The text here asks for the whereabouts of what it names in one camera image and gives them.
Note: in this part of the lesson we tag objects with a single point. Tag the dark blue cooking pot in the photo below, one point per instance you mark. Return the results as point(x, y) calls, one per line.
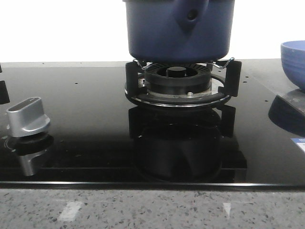
point(179, 31)

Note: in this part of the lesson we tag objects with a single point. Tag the blue energy label sticker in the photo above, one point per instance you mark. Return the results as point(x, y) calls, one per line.
point(300, 142)

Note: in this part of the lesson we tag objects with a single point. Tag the light blue plastic bowl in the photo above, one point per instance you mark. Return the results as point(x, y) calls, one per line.
point(293, 62)

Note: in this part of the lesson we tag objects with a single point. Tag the black glass gas hob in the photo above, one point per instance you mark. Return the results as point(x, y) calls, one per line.
point(98, 139)

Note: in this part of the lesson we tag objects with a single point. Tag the black gas burner head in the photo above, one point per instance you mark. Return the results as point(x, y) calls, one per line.
point(177, 79)

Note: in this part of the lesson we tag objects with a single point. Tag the silver stove control knob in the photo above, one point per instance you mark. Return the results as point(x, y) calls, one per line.
point(27, 118)

